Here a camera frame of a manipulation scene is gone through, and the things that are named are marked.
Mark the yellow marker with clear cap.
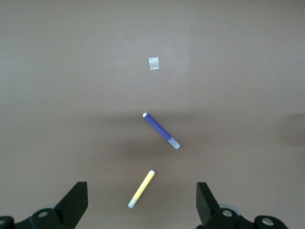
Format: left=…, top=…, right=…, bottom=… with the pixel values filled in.
left=128, top=169, right=156, bottom=209

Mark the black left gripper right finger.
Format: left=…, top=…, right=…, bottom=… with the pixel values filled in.
left=196, top=182, right=289, bottom=229

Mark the small clear tape piece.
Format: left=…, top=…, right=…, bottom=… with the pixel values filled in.
left=148, top=56, right=160, bottom=71

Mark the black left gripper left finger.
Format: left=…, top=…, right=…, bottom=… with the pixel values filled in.
left=0, top=181, right=89, bottom=229

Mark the purple marker with clear cap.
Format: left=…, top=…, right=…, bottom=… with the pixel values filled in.
left=142, top=112, right=181, bottom=150

